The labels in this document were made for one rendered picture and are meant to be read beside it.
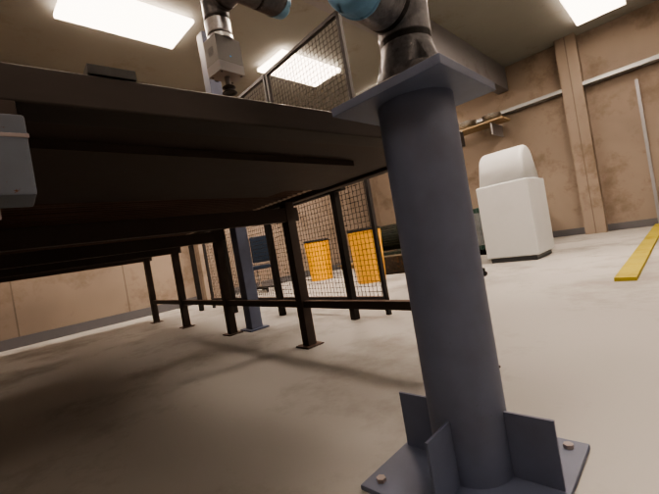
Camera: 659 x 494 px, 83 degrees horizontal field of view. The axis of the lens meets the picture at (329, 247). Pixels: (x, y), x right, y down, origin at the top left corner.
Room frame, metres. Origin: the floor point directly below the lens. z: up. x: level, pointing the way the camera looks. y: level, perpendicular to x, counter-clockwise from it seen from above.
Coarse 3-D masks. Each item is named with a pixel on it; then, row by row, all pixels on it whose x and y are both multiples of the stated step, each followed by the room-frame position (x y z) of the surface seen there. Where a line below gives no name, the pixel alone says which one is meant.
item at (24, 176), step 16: (0, 112) 0.54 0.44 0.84; (16, 112) 0.55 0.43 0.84; (0, 128) 0.53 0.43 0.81; (16, 128) 0.54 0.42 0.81; (0, 144) 0.53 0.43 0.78; (16, 144) 0.54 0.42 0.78; (0, 160) 0.52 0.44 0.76; (16, 160) 0.53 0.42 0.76; (0, 176) 0.52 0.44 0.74; (16, 176) 0.53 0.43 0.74; (32, 176) 0.55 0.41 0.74; (0, 192) 0.52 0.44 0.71; (16, 192) 0.53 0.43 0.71; (32, 192) 0.54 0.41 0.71; (0, 208) 0.59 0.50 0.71
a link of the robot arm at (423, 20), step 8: (408, 0) 0.76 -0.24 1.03; (416, 0) 0.78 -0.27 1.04; (424, 0) 0.80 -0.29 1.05; (408, 8) 0.77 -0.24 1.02; (416, 8) 0.79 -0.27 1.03; (424, 8) 0.80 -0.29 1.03; (400, 16) 0.77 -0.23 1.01; (408, 16) 0.78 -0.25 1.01; (416, 16) 0.79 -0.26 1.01; (424, 16) 0.80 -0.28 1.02; (392, 24) 0.78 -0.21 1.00; (400, 24) 0.79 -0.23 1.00; (408, 24) 0.79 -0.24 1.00; (416, 24) 0.79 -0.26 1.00; (424, 24) 0.80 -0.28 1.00; (384, 32) 0.81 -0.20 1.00
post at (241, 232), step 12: (204, 36) 2.93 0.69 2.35; (204, 60) 2.94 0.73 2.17; (204, 72) 2.97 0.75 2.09; (216, 84) 2.95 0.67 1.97; (240, 228) 2.95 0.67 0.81; (240, 240) 2.94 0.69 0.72; (240, 252) 2.93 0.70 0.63; (240, 264) 2.93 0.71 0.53; (240, 276) 2.95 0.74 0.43; (252, 276) 2.97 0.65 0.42; (240, 288) 2.98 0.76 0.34; (252, 288) 2.96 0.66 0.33; (252, 312) 2.94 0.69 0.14; (252, 324) 2.93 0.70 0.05; (264, 324) 3.02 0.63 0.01
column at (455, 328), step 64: (448, 64) 0.68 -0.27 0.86; (384, 128) 0.82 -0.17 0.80; (448, 128) 0.77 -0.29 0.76; (448, 192) 0.77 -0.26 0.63; (448, 256) 0.76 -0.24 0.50; (448, 320) 0.77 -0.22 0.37; (448, 384) 0.78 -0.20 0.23; (448, 448) 0.77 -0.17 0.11; (512, 448) 0.78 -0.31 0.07; (576, 448) 0.84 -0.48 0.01
